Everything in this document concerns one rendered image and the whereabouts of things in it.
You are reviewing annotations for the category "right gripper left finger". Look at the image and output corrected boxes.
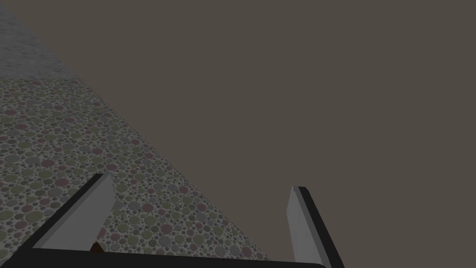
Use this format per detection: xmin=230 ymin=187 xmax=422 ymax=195
xmin=21 ymin=173 xmax=117 ymax=252

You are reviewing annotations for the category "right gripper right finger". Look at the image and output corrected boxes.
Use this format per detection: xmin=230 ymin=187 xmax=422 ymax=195
xmin=286 ymin=186 xmax=345 ymax=268

